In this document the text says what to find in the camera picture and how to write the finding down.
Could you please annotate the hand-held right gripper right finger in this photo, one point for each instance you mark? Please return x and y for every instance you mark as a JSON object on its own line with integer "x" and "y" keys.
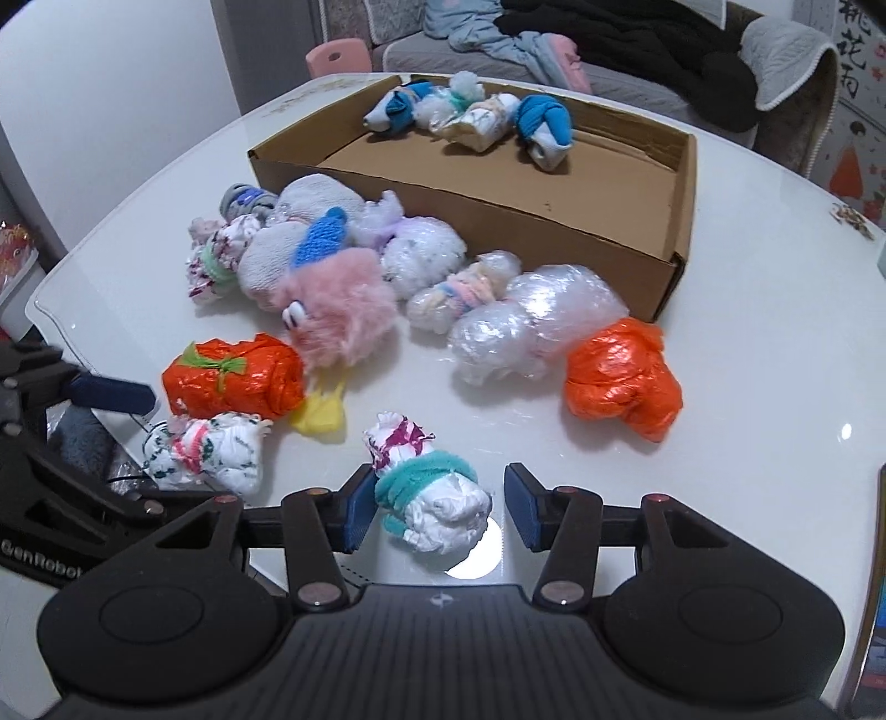
{"x": 522, "y": 509}

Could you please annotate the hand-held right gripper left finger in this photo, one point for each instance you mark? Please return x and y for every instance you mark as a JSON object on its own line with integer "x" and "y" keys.
{"x": 360, "y": 512}

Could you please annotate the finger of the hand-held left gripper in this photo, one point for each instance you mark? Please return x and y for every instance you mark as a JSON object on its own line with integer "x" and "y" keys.
{"x": 104, "y": 488}
{"x": 111, "y": 394}

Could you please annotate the white plastic bundle teal band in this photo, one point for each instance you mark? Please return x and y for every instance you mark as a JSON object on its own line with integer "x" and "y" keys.
{"x": 443, "y": 505}

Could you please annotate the white bundle pink band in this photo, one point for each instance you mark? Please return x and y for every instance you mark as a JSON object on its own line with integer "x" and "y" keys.
{"x": 221, "y": 457}

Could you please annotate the orange plastic bundle green bow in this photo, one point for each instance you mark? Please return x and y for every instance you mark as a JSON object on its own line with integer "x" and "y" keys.
{"x": 256, "y": 381}

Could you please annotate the purple print bundle green band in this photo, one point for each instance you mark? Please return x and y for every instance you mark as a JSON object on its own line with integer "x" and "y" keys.
{"x": 221, "y": 246}

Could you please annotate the pink fluffy toy blue hat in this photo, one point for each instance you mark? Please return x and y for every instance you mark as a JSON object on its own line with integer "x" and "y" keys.
{"x": 346, "y": 304}

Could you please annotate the pastel striped sock bundle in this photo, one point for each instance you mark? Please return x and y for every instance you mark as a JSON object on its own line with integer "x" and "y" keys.
{"x": 457, "y": 291}

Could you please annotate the brown cardboard box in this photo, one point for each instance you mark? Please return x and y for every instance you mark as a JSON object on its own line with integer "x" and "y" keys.
{"x": 484, "y": 180}

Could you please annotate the grey fuzzy cloth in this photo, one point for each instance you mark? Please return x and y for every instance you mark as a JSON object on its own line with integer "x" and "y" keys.
{"x": 83, "y": 439}

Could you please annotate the clear bubble wrap bundle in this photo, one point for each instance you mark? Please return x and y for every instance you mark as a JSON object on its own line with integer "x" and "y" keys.
{"x": 526, "y": 325}

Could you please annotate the grey striped sock bundle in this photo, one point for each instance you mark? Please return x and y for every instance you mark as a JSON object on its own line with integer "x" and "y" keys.
{"x": 242, "y": 201}

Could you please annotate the white bubble wrap bundle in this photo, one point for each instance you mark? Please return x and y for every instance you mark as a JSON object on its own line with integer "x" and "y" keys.
{"x": 422, "y": 256}

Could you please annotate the lilac white cloth bundle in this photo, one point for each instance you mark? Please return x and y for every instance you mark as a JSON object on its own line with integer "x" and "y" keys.
{"x": 377, "y": 218}

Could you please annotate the cream patterned cloth bundle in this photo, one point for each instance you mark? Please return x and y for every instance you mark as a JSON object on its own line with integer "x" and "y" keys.
{"x": 481, "y": 123}

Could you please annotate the blue and white sock bundle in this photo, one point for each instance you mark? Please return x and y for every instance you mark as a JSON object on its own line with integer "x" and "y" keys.
{"x": 394, "y": 107}

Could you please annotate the pink plastic stool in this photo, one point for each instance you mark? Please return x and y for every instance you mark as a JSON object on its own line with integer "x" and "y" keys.
{"x": 339, "y": 57}

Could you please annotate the white fluffy bundle green band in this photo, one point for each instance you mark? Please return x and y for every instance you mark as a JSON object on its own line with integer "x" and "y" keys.
{"x": 443, "y": 104}

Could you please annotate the small brown scraps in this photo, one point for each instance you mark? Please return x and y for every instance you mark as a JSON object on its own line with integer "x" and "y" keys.
{"x": 853, "y": 220}

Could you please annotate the pink garment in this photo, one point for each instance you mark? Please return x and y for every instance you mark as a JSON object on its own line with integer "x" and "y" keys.
{"x": 564, "y": 61}

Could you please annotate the black clothing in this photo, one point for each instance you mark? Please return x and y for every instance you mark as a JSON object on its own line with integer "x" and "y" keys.
{"x": 657, "y": 62}

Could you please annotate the grey sofa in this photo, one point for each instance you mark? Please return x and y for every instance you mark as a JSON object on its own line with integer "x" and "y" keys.
{"x": 429, "y": 48}

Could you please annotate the light blue clothing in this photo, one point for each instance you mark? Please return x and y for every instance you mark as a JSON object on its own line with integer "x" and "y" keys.
{"x": 484, "y": 34}

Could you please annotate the grey quilted sofa cover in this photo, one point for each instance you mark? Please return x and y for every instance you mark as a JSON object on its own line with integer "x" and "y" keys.
{"x": 789, "y": 55}

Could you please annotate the flower printed wall poster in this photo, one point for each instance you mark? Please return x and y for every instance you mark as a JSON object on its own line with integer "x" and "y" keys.
{"x": 858, "y": 90}

